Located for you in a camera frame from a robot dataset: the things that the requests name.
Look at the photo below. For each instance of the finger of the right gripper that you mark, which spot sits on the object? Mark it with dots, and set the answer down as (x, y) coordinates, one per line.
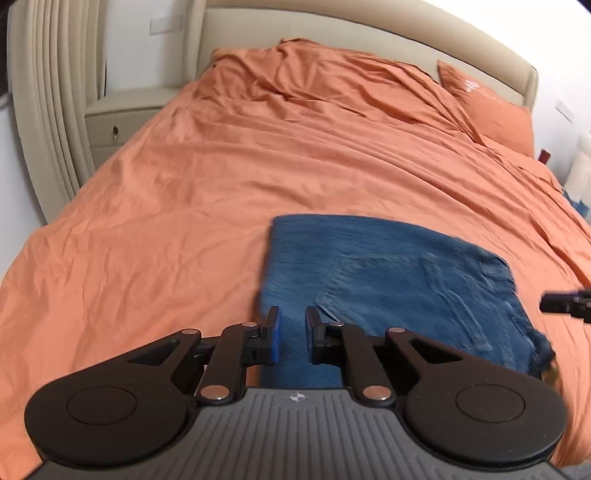
(557, 302)

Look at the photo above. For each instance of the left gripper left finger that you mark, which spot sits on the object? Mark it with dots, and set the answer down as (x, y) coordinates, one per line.
(227, 358)

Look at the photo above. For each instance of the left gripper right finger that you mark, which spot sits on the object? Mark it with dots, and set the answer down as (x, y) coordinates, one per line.
(356, 354)

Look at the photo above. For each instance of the blue denim jeans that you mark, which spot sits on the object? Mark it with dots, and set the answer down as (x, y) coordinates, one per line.
(380, 274)

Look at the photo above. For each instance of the white alpaca plush toy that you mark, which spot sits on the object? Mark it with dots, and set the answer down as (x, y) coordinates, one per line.
(577, 184)

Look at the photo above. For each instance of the orange duvet cover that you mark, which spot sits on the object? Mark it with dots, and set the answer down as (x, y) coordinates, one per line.
(172, 232)

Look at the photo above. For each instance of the dark red cup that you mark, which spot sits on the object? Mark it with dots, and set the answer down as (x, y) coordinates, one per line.
(544, 156)

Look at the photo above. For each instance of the orange pillow right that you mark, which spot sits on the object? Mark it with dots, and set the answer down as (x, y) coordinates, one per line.
(492, 115)

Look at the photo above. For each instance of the beige left nightstand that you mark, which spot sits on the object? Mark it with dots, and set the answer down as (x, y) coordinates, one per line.
(115, 118)

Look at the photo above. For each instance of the beige upholstered headboard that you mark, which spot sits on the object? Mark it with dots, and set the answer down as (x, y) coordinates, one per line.
(414, 32)

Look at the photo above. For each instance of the beige curtain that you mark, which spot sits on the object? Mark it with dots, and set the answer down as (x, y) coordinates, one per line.
(57, 70)

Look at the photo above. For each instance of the white wall switch plate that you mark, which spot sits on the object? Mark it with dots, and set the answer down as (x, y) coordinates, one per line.
(565, 111)

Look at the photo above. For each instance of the left wall outlet plate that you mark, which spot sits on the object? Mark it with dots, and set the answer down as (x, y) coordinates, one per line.
(163, 25)

